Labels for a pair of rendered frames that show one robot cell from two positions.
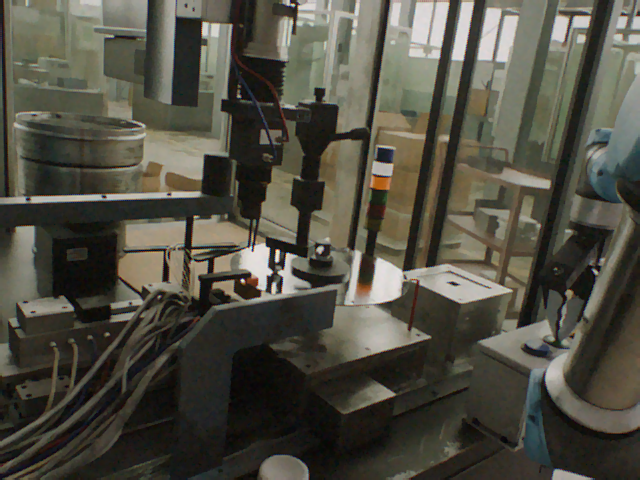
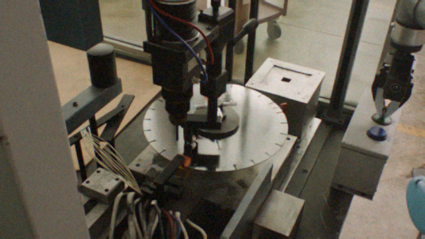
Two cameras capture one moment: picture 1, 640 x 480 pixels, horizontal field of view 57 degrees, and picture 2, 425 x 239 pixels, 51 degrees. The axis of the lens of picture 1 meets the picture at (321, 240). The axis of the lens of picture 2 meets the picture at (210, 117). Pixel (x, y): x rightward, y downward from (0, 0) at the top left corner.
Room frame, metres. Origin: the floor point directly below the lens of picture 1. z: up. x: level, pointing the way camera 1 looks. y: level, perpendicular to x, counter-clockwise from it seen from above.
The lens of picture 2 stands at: (0.27, 0.32, 1.57)
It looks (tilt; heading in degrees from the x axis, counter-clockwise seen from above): 37 degrees down; 337
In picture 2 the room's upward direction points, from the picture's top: 2 degrees clockwise
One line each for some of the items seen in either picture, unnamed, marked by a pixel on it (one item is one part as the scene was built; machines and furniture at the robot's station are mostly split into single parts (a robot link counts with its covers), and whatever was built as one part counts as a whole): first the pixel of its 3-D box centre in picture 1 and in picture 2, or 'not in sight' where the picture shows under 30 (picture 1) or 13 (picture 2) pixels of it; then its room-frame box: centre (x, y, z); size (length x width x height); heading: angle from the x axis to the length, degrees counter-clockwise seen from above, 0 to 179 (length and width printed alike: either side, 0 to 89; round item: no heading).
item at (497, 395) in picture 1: (540, 376); (368, 140); (0.96, -0.42, 0.82); 0.28 x 0.11 x 0.15; 131
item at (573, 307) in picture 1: (577, 318); (394, 101); (0.95, -0.46, 0.95); 0.06 x 0.03 x 0.09; 131
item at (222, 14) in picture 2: (312, 151); (214, 50); (0.95, 0.03, 1.17); 0.06 x 0.05 x 0.20; 122
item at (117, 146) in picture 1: (82, 189); not in sight; (1.48, 0.64, 0.93); 0.31 x 0.31 x 0.36
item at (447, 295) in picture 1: (447, 314); (283, 101); (1.20, -0.30, 0.82); 0.18 x 0.18 x 0.15; 41
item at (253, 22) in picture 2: (341, 133); (236, 30); (0.96, -0.01, 1.21); 0.08 x 0.06 x 0.03; 131
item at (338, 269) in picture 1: (320, 263); (215, 117); (1.02, 0.00, 0.96); 0.11 x 0.11 x 0.03
